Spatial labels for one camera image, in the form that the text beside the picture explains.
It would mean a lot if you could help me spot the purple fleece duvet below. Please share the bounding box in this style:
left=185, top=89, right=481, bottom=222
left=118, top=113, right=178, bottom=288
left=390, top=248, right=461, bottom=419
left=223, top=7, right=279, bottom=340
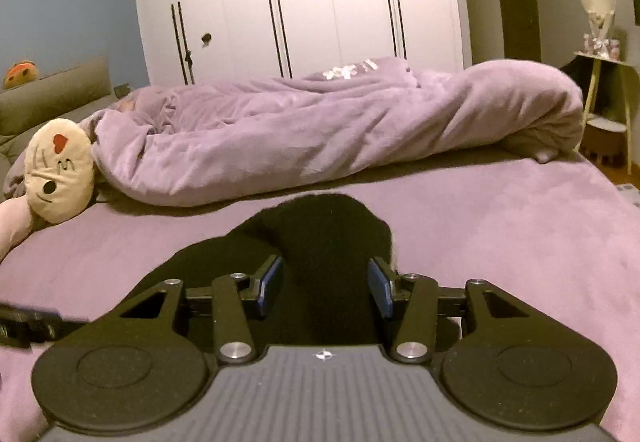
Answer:
left=5, top=56, right=586, bottom=209

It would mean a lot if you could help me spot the cream wrapped bouquet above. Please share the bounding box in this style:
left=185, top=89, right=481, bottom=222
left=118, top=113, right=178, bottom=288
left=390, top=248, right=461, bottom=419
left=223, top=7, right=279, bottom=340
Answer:
left=580, top=0, right=617, bottom=54

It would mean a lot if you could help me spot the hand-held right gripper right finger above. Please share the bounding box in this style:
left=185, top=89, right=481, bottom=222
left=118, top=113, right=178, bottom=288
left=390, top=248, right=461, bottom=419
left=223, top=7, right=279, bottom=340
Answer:
left=367, top=256, right=527, bottom=365

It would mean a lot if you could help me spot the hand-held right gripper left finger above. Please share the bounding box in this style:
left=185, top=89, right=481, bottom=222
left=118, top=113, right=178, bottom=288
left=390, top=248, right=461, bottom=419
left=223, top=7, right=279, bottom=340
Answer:
left=117, top=254, right=286, bottom=365

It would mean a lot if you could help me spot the orange plush toy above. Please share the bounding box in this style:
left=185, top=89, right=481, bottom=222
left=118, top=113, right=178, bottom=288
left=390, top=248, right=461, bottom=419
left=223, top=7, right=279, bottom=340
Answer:
left=2, top=62, right=40, bottom=91

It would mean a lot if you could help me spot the brown basket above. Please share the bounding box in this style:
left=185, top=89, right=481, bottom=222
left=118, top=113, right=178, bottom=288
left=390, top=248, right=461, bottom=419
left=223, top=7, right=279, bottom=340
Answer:
left=582, top=122, right=627, bottom=166

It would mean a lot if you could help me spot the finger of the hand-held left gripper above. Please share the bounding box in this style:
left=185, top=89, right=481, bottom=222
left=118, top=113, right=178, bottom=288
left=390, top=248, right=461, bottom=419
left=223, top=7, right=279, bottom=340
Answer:
left=0, top=303, right=90, bottom=349

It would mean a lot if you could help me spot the purple bed sheet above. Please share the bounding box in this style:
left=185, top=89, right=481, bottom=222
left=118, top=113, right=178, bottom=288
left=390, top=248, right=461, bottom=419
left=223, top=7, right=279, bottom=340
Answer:
left=0, top=149, right=640, bottom=442

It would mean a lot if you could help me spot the black garment with white stripe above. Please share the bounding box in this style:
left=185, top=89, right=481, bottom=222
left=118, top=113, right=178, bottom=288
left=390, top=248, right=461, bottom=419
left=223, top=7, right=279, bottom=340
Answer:
left=135, top=192, right=402, bottom=348

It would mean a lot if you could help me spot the round yellow emoji pillow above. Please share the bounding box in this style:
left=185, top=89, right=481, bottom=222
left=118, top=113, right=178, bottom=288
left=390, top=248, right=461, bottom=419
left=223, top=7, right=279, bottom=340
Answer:
left=23, top=118, right=96, bottom=225

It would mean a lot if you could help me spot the pale yellow side table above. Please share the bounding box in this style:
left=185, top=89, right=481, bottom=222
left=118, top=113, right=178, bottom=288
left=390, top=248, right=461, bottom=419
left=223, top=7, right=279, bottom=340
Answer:
left=572, top=50, right=637, bottom=174

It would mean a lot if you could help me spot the long pink plush pillow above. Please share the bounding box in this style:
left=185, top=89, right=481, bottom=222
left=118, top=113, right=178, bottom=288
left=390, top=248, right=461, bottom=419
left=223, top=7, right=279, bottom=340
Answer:
left=0, top=195, right=40, bottom=259

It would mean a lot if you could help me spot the olive upholstered headboard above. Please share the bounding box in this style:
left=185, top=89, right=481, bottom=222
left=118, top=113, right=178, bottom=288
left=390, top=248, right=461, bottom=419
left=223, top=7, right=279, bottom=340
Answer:
left=0, top=56, right=112, bottom=139

